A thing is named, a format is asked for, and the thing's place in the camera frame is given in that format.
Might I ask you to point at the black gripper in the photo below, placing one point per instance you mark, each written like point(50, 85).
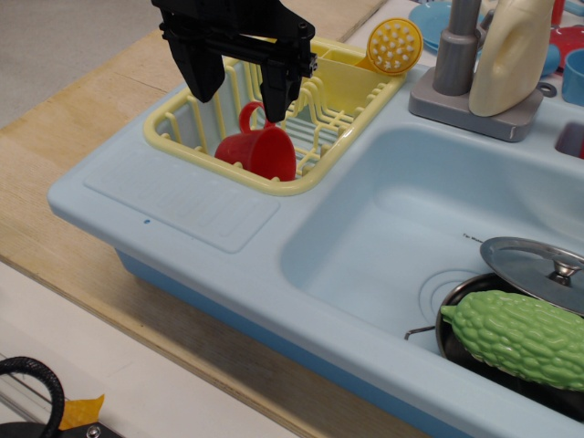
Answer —
point(199, 33)

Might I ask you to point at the red plastic cup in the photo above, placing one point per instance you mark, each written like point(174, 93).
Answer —
point(267, 152)

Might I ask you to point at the blue cup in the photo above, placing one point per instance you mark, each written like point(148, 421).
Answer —
point(573, 79)

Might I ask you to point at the yellow dish rack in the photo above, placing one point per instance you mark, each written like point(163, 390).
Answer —
point(333, 108)

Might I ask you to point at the yellow round scrub brush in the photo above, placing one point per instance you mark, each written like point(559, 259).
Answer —
point(394, 47)

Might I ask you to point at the blue plate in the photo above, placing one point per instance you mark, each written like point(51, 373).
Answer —
point(432, 18)

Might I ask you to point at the grey toy faucet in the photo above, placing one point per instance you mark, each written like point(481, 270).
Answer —
point(442, 93)

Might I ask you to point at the light blue toy sink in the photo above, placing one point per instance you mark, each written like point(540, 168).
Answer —
point(347, 277)

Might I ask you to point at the cream plastic bottle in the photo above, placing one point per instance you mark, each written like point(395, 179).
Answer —
point(513, 56)

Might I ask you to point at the blue bowl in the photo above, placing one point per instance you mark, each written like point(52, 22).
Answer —
point(552, 61)

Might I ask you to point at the red plastic dish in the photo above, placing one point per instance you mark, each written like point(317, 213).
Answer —
point(562, 41)

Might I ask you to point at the steel pot lid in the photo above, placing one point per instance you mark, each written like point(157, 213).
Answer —
point(540, 270)

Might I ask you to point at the yellow tape piece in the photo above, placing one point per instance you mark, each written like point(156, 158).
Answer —
point(81, 412)

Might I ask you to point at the green bitter gourd toy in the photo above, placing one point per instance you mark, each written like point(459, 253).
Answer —
point(522, 336)

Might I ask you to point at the black device with screw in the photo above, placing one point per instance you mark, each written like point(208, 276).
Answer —
point(34, 430)

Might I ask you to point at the steel pot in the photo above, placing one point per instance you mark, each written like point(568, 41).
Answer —
point(569, 403)

